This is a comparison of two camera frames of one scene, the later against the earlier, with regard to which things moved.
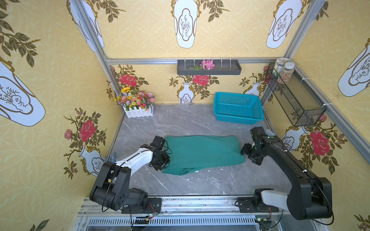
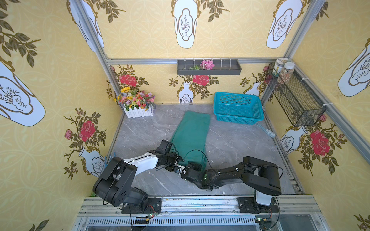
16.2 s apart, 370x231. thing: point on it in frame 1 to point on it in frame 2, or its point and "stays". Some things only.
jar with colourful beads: [286, 74] stays
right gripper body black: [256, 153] to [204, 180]
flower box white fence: [137, 103] stays
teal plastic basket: [238, 108] stays
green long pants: [189, 153] to [190, 138]
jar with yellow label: [279, 65] stays
